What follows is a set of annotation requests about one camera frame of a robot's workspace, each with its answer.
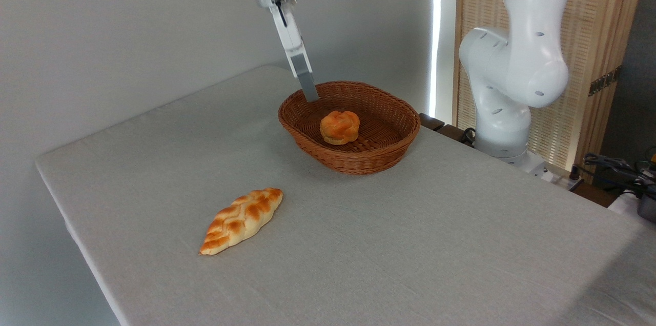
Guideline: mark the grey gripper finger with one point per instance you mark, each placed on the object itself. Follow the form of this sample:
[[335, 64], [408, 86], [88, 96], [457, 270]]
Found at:
[[306, 80]]

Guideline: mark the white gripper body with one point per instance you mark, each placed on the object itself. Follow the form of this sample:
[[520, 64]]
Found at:
[[289, 31]]

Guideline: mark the round knotted bread roll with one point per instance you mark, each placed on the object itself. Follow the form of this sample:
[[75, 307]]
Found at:
[[339, 127]]

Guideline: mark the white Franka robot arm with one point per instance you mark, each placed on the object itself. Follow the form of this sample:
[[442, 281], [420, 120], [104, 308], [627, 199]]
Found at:
[[533, 59]]

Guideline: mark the brown wicker basket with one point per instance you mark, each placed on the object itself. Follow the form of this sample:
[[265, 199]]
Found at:
[[379, 146]]

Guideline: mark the long braided bread loaf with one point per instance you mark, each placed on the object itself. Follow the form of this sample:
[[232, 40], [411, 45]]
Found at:
[[241, 219]]

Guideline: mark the dark brown wooden bench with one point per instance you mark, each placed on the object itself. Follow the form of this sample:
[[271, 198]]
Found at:
[[435, 123]]

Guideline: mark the grey tablecloth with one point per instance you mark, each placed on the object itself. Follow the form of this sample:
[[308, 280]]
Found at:
[[410, 244]]

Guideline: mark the dark metal screen hinge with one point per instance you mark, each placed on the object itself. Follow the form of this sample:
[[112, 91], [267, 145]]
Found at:
[[605, 81]]

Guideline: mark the light wooden slatted screen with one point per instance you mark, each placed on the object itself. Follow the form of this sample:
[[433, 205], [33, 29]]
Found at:
[[599, 8]]

